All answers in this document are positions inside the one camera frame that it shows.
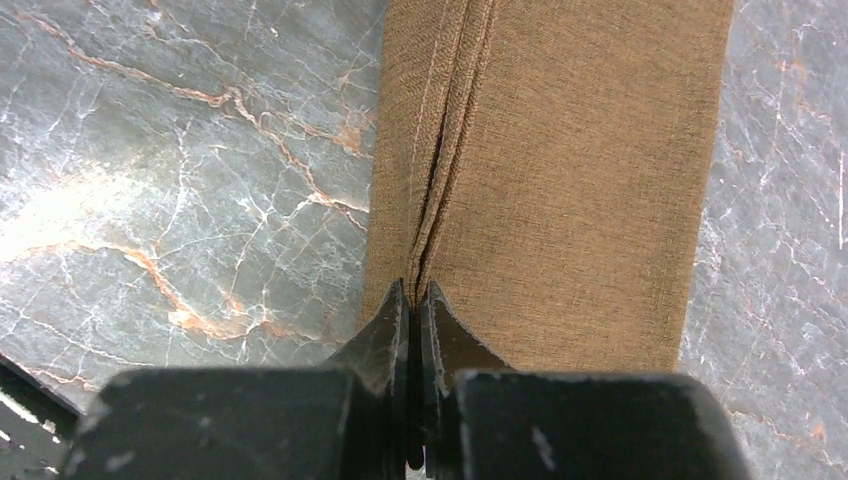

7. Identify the brown cloth napkin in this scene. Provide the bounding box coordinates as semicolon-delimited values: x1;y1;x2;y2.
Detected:
361;0;734;371

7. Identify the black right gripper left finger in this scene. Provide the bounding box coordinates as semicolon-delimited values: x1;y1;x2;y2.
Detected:
59;281;410;479

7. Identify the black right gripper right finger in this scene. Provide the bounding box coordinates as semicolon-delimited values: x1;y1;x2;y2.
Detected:
418;283;751;479

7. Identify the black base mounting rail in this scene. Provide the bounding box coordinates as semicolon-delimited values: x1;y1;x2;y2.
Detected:
1;358;80;479

